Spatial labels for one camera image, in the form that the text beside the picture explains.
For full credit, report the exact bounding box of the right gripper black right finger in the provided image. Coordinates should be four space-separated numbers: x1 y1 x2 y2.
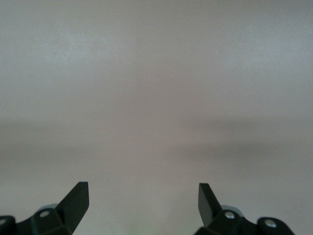
195 182 294 235

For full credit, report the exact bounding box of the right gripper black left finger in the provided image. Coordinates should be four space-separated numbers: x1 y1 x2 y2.
0 181 89 235

